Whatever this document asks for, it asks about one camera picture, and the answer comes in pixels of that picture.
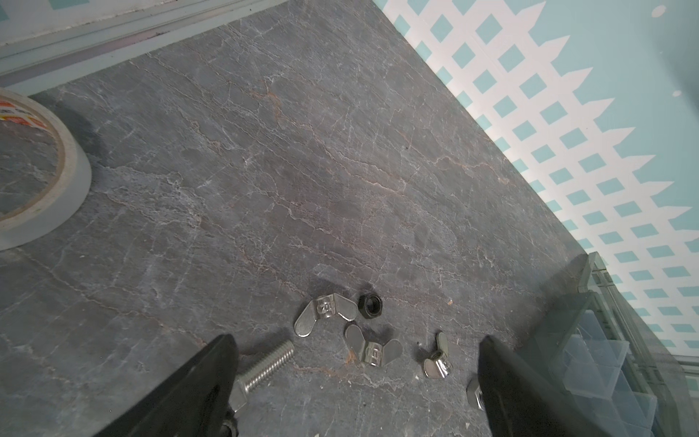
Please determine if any silver wing nut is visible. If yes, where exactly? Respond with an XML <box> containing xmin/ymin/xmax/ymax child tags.
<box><xmin>344</xmin><ymin>324</ymin><xmax>403</xmax><ymax>368</ymax></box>
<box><xmin>293</xmin><ymin>293</ymin><xmax>359</xmax><ymax>338</ymax></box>
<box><xmin>422</xmin><ymin>331</ymin><xmax>453</xmax><ymax>380</ymax></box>

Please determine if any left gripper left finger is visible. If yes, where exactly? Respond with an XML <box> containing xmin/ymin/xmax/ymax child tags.
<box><xmin>98</xmin><ymin>334</ymin><xmax>238</xmax><ymax>436</ymax></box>

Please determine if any silver wing nut right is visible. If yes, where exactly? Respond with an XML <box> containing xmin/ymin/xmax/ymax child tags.
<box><xmin>422</xmin><ymin>331</ymin><xmax>453</xmax><ymax>380</ymax></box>

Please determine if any silver wing nut middle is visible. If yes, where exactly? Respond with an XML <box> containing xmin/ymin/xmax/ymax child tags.
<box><xmin>344</xmin><ymin>324</ymin><xmax>403</xmax><ymax>368</ymax></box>

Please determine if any silver hex nut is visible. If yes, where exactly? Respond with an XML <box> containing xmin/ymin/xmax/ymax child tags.
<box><xmin>466</xmin><ymin>376</ymin><xmax>485</xmax><ymax>412</ymax></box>

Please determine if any grey compartment organizer box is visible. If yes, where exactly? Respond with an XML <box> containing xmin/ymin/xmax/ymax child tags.
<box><xmin>518</xmin><ymin>252</ymin><xmax>698</xmax><ymax>436</ymax></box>

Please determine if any masking tape roll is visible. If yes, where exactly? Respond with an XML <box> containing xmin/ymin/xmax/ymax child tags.
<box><xmin>1</xmin><ymin>88</ymin><xmax>92</xmax><ymax>251</ymax></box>

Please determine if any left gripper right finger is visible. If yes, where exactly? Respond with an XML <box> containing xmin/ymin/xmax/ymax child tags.
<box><xmin>478</xmin><ymin>335</ymin><xmax>608</xmax><ymax>436</ymax></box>

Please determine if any silver hex bolt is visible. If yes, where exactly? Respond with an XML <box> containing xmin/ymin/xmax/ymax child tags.
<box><xmin>229</xmin><ymin>340</ymin><xmax>295</xmax><ymax>413</ymax></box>

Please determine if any black hex nut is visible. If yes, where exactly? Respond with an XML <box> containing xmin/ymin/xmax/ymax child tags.
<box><xmin>358</xmin><ymin>292</ymin><xmax>383</xmax><ymax>320</ymax></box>

